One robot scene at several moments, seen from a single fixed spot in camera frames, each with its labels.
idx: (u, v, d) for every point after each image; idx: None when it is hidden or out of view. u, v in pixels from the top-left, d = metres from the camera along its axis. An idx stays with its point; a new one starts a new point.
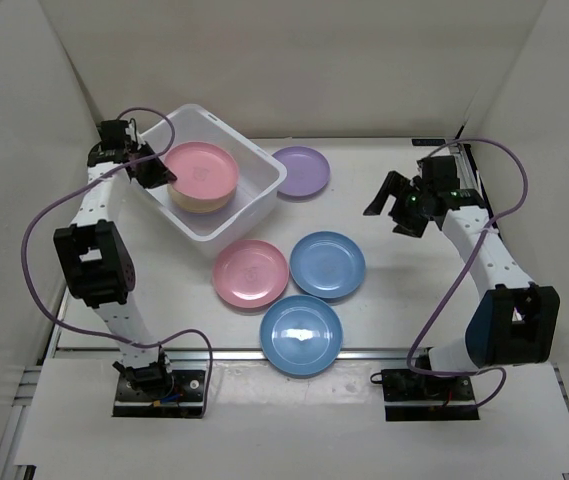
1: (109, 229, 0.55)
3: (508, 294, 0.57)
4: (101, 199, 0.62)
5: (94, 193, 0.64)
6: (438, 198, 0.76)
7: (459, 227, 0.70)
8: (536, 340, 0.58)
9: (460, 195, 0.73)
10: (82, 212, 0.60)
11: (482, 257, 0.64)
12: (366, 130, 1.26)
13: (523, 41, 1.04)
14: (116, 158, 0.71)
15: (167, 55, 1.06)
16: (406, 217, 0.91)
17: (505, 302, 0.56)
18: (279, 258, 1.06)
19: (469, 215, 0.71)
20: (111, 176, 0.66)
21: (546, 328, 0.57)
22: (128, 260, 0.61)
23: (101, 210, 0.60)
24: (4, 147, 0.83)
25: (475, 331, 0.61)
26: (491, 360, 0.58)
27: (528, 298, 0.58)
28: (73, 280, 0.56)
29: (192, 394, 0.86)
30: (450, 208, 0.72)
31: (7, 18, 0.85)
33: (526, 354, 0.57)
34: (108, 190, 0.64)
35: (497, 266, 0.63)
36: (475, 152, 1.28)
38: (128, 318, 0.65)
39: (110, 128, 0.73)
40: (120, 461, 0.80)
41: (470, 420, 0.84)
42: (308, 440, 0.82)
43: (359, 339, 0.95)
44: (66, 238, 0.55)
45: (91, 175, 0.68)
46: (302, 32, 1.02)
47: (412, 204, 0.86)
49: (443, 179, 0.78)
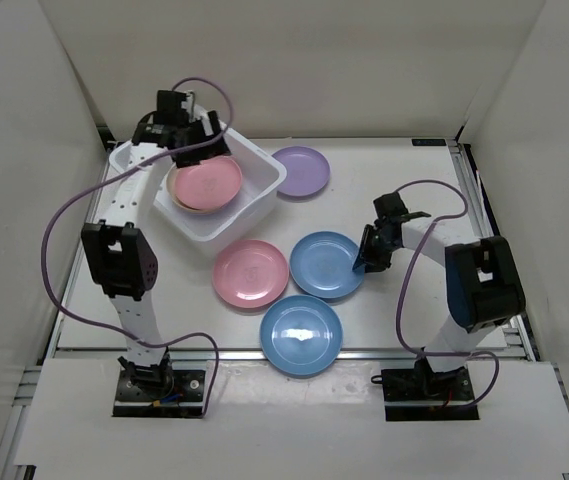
1: (135, 239, 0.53)
3: (466, 247, 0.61)
4: (134, 193, 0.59)
5: (130, 184, 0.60)
6: (391, 220, 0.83)
7: (412, 230, 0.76)
8: (507, 285, 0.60)
9: (410, 213, 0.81)
10: (113, 207, 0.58)
11: (434, 234, 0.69)
12: (365, 131, 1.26)
13: (523, 40, 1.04)
14: (161, 138, 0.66)
15: (167, 55, 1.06)
16: (375, 257, 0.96)
17: (464, 254, 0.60)
18: (279, 258, 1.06)
19: (421, 220, 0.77)
20: (150, 165, 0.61)
21: (507, 269, 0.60)
22: (153, 258, 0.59)
23: (132, 209, 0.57)
24: (5, 147, 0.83)
25: (454, 298, 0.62)
26: (475, 315, 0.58)
27: (483, 252, 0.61)
28: (96, 268, 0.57)
29: (192, 394, 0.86)
30: (403, 221, 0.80)
31: (7, 18, 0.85)
33: (504, 306, 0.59)
34: (143, 184, 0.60)
35: (449, 236, 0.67)
36: (475, 152, 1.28)
38: (139, 314, 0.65)
39: (165, 97, 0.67)
40: (119, 462, 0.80)
41: (470, 420, 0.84)
42: (307, 440, 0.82)
43: (359, 339, 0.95)
44: (93, 235, 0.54)
45: (132, 156, 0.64)
46: (302, 32, 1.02)
47: (376, 244, 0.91)
49: (394, 211, 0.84)
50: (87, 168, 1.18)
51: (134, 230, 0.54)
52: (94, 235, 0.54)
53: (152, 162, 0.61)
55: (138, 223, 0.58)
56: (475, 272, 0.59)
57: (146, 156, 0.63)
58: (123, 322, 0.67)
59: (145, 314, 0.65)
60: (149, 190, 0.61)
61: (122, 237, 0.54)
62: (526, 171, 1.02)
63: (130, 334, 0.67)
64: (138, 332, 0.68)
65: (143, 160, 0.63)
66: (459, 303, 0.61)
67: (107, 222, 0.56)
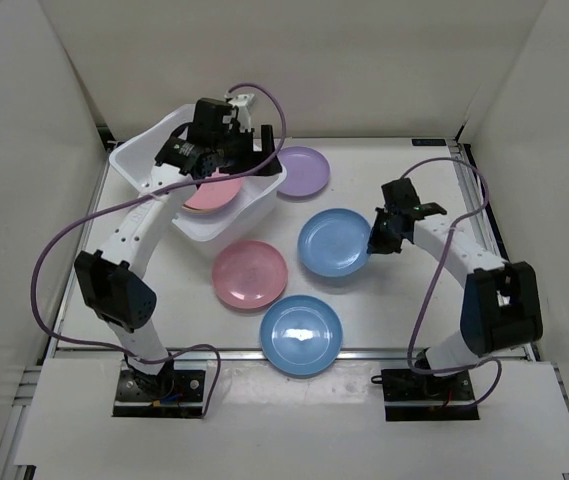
1: (124, 279, 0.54)
3: (490, 276, 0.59)
4: (139, 227, 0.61)
5: (139, 215, 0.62)
6: (402, 213, 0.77)
7: (427, 233, 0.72)
8: (526, 316, 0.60)
9: (423, 208, 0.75)
10: (114, 237, 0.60)
11: (454, 250, 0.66)
12: (365, 130, 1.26)
13: (523, 40, 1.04)
14: (188, 161, 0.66)
15: (167, 55, 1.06)
16: (384, 241, 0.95)
17: (488, 283, 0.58)
18: (278, 264, 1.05)
19: (435, 221, 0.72)
20: (163, 195, 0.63)
21: (529, 300, 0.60)
22: (148, 297, 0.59)
23: (132, 244, 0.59)
24: (5, 147, 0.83)
25: (467, 321, 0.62)
26: (491, 343, 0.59)
27: (506, 279, 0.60)
28: (89, 297, 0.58)
29: (192, 394, 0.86)
30: (415, 219, 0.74)
31: (7, 18, 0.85)
33: (520, 334, 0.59)
34: (151, 217, 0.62)
35: (471, 255, 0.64)
36: (475, 152, 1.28)
38: (133, 340, 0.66)
39: (203, 111, 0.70)
40: (119, 462, 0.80)
41: (470, 420, 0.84)
42: (307, 440, 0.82)
43: (359, 339, 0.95)
44: (85, 265, 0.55)
45: (151, 180, 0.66)
46: (302, 32, 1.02)
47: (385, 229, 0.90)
49: (404, 199, 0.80)
50: (87, 167, 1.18)
51: (127, 270, 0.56)
52: (87, 269, 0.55)
53: (167, 192, 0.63)
55: (135, 259, 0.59)
56: (496, 304, 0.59)
57: (164, 182, 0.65)
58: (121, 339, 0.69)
59: (139, 340, 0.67)
60: (157, 222, 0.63)
61: (114, 275, 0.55)
62: (526, 171, 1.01)
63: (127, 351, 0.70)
64: (136, 352, 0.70)
65: (160, 186, 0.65)
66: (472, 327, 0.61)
67: (103, 255, 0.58)
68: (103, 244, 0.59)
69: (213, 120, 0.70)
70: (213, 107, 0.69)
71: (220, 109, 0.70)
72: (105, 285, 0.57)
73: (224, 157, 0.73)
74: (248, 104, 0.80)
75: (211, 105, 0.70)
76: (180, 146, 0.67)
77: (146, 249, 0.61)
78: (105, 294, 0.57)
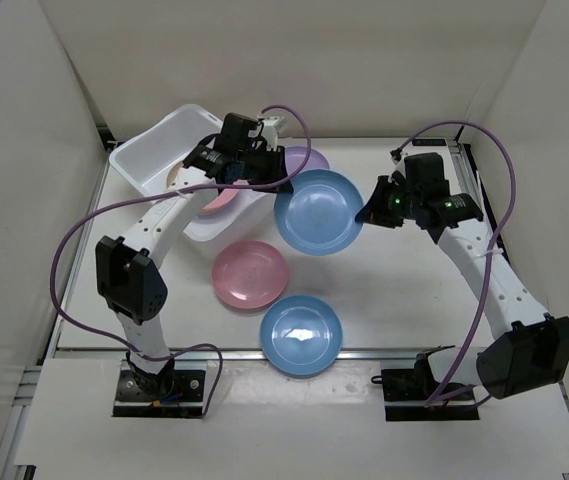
1: (143, 266, 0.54)
3: (527, 334, 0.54)
4: (163, 220, 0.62)
5: (163, 209, 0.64)
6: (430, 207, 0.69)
7: (460, 248, 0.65)
8: (553, 368, 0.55)
9: (456, 206, 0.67)
10: (137, 227, 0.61)
11: (492, 286, 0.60)
12: (365, 131, 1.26)
13: (523, 41, 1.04)
14: (213, 168, 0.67)
15: (167, 56, 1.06)
16: (386, 215, 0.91)
17: (523, 343, 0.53)
18: (280, 264, 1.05)
19: (469, 231, 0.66)
20: (188, 194, 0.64)
21: (562, 357, 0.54)
22: (160, 292, 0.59)
23: (154, 235, 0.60)
24: (5, 147, 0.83)
25: (489, 362, 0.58)
26: (510, 389, 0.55)
27: (540, 329, 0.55)
28: (103, 283, 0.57)
29: (193, 394, 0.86)
30: (448, 226, 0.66)
31: (7, 18, 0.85)
33: (540, 381, 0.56)
34: (173, 212, 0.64)
35: (508, 298, 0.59)
36: (475, 152, 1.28)
38: (139, 333, 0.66)
39: (232, 124, 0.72)
40: (119, 461, 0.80)
41: (469, 420, 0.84)
42: (308, 440, 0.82)
43: (359, 339, 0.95)
44: (106, 249, 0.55)
45: (178, 180, 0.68)
46: (302, 32, 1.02)
47: (397, 205, 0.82)
49: (433, 183, 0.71)
50: (87, 167, 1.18)
51: (146, 259, 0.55)
52: (104, 255, 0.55)
53: (191, 191, 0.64)
55: (154, 250, 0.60)
56: (527, 359, 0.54)
57: (189, 183, 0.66)
58: (126, 335, 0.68)
59: (146, 334, 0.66)
60: (178, 219, 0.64)
61: (133, 262, 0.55)
62: (526, 171, 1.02)
63: (132, 347, 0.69)
64: (140, 348, 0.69)
65: (186, 185, 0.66)
66: (493, 367, 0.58)
67: (125, 241, 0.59)
68: (126, 232, 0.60)
69: (240, 133, 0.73)
70: (241, 121, 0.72)
71: (248, 123, 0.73)
72: (120, 273, 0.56)
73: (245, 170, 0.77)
74: (277, 124, 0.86)
75: (239, 118, 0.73)
76: (207, 153, 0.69)
77: (165, 242, 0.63)
78: (119, 281, 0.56)
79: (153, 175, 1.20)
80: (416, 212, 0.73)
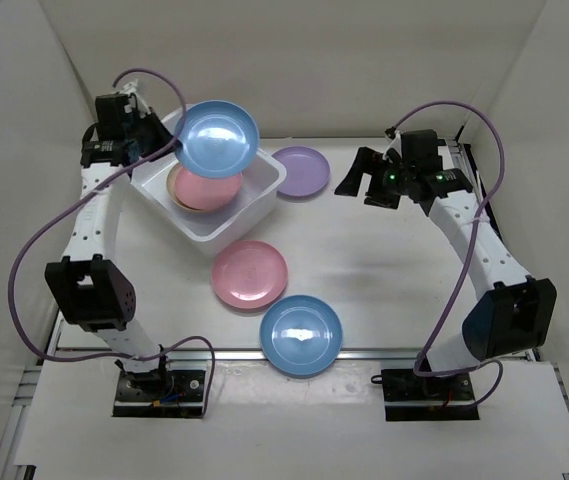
1: (105, 267, 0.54)
3: (509, 293, 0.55)
4: (96, 222, 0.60)
5: (87, 212, 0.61)
6: (422, 181, 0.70)
7: (448, 218, 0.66)
8: (533, 330, 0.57)
9: (446, 179, 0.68)
10: (75, 239, 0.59)
11: (477, 251, 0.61)
12: (366, 131, 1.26)
13: (523, 41, 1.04)
14: (113, 155, 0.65)
15: (166, 56, 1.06)
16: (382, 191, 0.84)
17: (506, 301, 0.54)
18: (278, 260, 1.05)
19: (458, 202, 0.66)
20: (105, 189, 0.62)
21: (543, 319, 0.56)
22: (128, 288, 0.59)
23: (96, 239, 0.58)
24: (5, 148, 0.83)
25: (471, 327, 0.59)
26: (492, 351, 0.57)
27: (523, 290, 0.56)
28: (70, 309, 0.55)
29: (193, 394, 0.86)
30: (437, 196, 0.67)
31: (8, 18, 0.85)
33: (521, 343, 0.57)
34: (102, 212, 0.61)
35: (493, 261, 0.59)
36: (475, 152, 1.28)
38: (127, 340, 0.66)
39: (109, 109, 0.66)
40: (119, 461, 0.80)
41: (469, 420, 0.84)
42: (308, 441, 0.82)
43: (360, 339, 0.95)
44: (60, 273, 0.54)
45: (85, 180, 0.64)
46: (302, 32, 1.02)
47: (390, 182, 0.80)
49: (426, 158, 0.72)
50: None
51: (102, 261, 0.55)
52: (61, 275, 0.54)
53: (107, 185, 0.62)
55: (106, 251, 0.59)
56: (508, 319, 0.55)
57: (101, 179, 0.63)
58: (113, 346, 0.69)
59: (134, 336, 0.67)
60: (110, 215, 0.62)
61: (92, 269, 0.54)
62: (526, 171, 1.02)
63: (122, 355, 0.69)
64: (132, 352, 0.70)
65: (97, 183, 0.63)
66: (476, 335, 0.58)
67: (72, 258, 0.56)
68: (67, 249, 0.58)
69: (118, 113, 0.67)
70: (113, 101, 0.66)
71: (123, 99, 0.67)
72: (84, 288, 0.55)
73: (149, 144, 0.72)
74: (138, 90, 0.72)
75: (111, 97, 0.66)
76: (100, 145, 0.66)
77: (109, 241, 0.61)
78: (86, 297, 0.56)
79: (154, 175, 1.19)
80: (409, 186, 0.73)
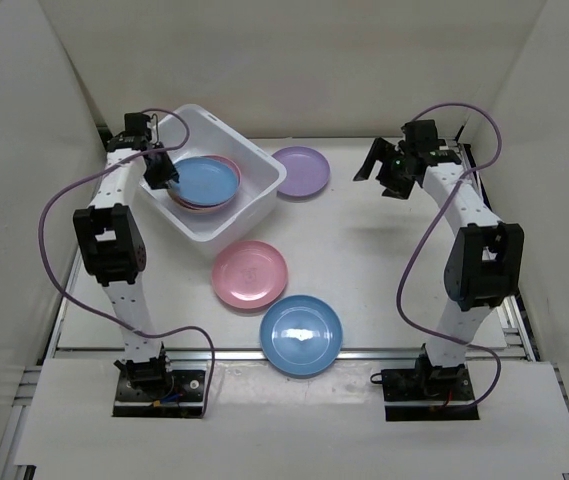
1: (124, 214, 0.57)
3: (480, 231, 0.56)
4: (118, 183, 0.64)
5: (111, 177, 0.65)
6: (417, 157, 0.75)
7: (437, 182, 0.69)
8: (505, 273, 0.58)
9: (438, 153, 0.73)
10: (100, 195, 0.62)
11: (456, 202, 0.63)
12: (366, 131, 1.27)
13: (523, 41, 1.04)
14: (134, 144, 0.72)
15: (166, 56, 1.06)
16: (391, 179, 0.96)
17: (477, 237, 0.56)
18: (278, 259, 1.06)
19: (446, 169, 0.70)
20: (128, 163, 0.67)
21: (514, 261, 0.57)
22: (142, 243, 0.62)
23: (118, 195, 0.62)
24: (5, 148, 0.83)
25: (452, 271, 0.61)
26: (468, 293, 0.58)
27: (497, 237, 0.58)
28: (89, 257, 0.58)
29: (193, 394, 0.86)
30: (429, 165, 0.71)
31: (7, 18, 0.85)
33: (497, 288, 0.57)
34: (125, 176, 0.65)
35: (469, 210, 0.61)
36: (475, 152, 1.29)
38: (134, 301, 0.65)
39: (135, 119, 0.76)
40: (118, 461, 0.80)
41: (469, 420, 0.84)
42: (308, 441, 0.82)
43: (360, 339, 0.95)
44: (85, 219, 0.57)
45: (110, 158, 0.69)
46: (302, 32, 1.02)
47: (397, 167, 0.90)
49: (424, 141, 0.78)
50: (86, 167, 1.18)
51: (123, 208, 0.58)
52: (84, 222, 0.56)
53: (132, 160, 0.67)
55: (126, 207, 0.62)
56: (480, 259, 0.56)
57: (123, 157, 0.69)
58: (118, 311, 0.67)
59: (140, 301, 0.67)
60: (130, 182, 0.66)
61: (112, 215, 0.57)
62: (526, 171, 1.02)
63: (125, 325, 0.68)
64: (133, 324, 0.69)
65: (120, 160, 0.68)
66: (455, 279, 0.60)
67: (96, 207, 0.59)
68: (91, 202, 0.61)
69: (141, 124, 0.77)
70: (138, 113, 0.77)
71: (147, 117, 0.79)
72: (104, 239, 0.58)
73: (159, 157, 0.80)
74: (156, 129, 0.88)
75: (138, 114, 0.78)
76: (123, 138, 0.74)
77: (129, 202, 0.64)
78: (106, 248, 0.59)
79: None
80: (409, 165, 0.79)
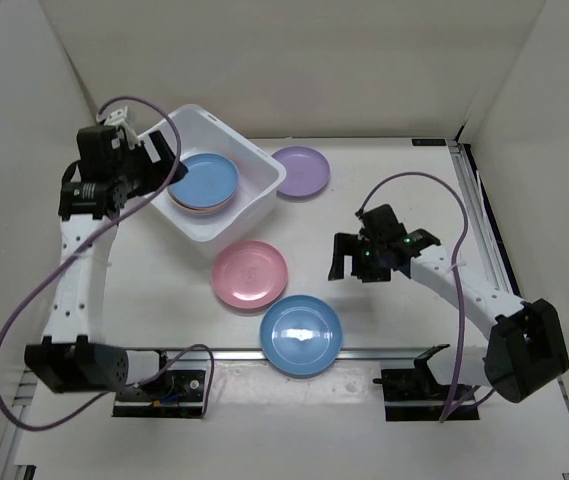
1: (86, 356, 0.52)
3: (511, 321, 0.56)
4: (79, 292, 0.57)
5: (70, 281, 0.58)
6: (392, 246, 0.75)
7: (429, 271, 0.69)
8: (554, 353, 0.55)
9: (413, 239, 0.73)
10: (58, 315, 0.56)
11: (468, 294, 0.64)
12: (366, 131, 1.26)
13: (523, 41, 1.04)
14: (95, 207, 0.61)
15: (166, 56, 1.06)
16: (368, 269, 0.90)
17: (511, 328, 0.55)
18: (278, 259, 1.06)
19: (432, 254, 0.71)
20: (88, 249, 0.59)
21: (555, 337, 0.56)
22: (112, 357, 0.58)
23: (79, 314, 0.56)
24: (5, 147, 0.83)
25: (497, 371, 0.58)
26: (527, 390, 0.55)
27: (526, 318, 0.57)
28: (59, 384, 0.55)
29: (193, 394, 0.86)
30: (412, 256, 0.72)
31: (7, 18, 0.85)
33: (549, 369, 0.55)
34: (85, 276, 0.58)
35: (485, 298, 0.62)
36: (475, 152, 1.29)
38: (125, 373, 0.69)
39: (92, 146, 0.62)
40: (118, 461, 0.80)
41: (470, 419, 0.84)
42: (309, 441, 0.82)
43: (360, 339, 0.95)
44: (39, 362, 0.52)
45: (65, 236, 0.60)
46: (301, 32, 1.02)
47: (368, 257, 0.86)
49: (388, 228, 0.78)
50: None
51: (83, 347, 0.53)
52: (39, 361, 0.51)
53: (89, 245, 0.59)
55: (90, 326, 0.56)
56: (525, 352, 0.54)
57: (82, 236, 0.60)
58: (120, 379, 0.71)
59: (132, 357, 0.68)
60: (93, 280, 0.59)
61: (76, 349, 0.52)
62: (526, 172, 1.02)
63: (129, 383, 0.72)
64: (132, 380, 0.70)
65: (79, 241, 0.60)
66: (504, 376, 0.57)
67: (53, 339, 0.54)
68: (48, 325, 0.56)
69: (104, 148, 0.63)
70: (98, 136, 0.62)
71: (106, 137, 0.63)
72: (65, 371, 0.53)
73: (128, 181, 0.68)
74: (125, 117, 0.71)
75: (95, 133, 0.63)
76: (79, 190, 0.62)
77: (94, 313, 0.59)
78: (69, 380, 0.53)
79: None
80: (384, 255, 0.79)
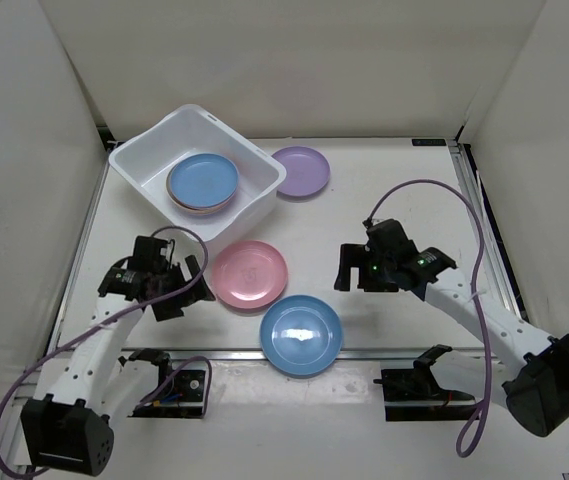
1: (81, 418, 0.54)
3: (542, 362, 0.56)
4: (91, 361, 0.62)
5: (87, 350, 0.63)
6: (404, 268, 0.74)
7: (448, 298, 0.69)
8: None
9: (428, 261, 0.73)
10: (66, 377, 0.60)
11: (493, 329, 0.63)
12: (366, 130, 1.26)
13: (524, 40, 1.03)
14: (130, 288, 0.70)
15: (166, 56, 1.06)
16: (374, 281, 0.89)
17: (544, 373, 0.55)
18: (278, 259, 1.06)
19: (450, 280, 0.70)
20: (111, 323, 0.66)
21: None
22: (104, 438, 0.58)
23: (85, 379, 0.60)
24: (5, 146, 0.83)
25: (521, 405, 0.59)
26: (553, 426, 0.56)
27: (552, 354, 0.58)
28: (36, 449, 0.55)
29: (193, 394, 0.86)
30: (428, 281, 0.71)
31: (7, 18, 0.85)
33: None
34: (101, 349, 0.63)
35: (511, 333, 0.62)
36: (475, 152, 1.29)
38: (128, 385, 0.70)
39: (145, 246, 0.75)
40: (118, 461, 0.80)
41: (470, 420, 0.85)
42: (308, 441, 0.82)
43: (360, 339, 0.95)
44: (34, 414, 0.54)
45: (97, 313, 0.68)
46: (301, 31, 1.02)
47: (376, 271, 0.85)
49: (398, 245, 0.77)
50: (86, 168, 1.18)
51: (82, 411, 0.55)
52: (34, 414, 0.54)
53: (115, 320, 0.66)
55: (90, 395, 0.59)
56: (552, 383, 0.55)
57: (111, 310, 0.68)
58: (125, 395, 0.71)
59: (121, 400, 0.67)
60: (108, 354, 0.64)
61: (70, 418, 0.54)
62: (526, 172, 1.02)
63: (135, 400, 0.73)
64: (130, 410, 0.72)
65: (106, 315, 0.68)
66: (527, 409, 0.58)
67: (55, 398, 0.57)
68: (54, 385, 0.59)
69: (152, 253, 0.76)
70: (153, 239, 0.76)
71: (160, 243, 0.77)
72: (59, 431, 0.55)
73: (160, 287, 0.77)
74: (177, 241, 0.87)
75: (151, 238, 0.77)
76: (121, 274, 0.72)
77: (100, 382, 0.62)
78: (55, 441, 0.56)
79: (154, 175, 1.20)
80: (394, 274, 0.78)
